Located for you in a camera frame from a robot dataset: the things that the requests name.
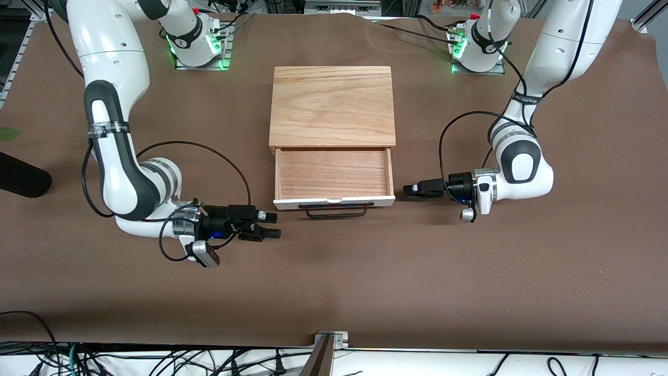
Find wooden top drawer cabinet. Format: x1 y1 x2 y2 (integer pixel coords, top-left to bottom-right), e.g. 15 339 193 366
269 66 397 155

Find black looped cable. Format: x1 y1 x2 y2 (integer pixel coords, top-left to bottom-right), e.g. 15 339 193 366
0 310 59 366

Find aluminium profile rail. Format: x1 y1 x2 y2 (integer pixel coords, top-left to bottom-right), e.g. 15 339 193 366
630 0 668 35
0 5 54 109

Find teal cable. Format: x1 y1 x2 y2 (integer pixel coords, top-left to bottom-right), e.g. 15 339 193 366
67 342 87 376

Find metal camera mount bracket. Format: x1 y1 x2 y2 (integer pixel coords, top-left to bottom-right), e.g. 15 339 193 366
300 330 349 376

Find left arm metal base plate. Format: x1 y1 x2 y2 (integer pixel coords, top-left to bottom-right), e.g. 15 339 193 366
451 56 506 75

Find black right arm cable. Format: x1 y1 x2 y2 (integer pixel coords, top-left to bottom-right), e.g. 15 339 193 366
44 0 253 263

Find tangled black cable bundle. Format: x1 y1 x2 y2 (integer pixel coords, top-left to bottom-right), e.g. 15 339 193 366
86 349 314 376

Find black base power cable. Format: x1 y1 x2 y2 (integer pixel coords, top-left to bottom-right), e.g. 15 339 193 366
209 9 256 40
365 15 462 42

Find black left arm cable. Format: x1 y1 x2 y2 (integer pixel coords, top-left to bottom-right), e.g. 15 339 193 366
439 0 595 190

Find black rounded object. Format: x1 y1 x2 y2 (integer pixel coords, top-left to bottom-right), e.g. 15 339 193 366
0 151 53 198

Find grey electronics box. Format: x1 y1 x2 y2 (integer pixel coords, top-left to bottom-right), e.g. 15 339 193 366
305 0 383 16

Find brown table mat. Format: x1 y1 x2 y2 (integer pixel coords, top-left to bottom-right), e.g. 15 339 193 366
0 9 668 351

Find white front wooden drawer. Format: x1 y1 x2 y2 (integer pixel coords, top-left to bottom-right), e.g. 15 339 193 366
272 147 396 212

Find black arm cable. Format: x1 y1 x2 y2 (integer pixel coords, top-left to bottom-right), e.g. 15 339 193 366
439 0 595 190
44 0 253 263

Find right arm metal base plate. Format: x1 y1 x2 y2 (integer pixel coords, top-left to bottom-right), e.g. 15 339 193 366
175 23 232 71

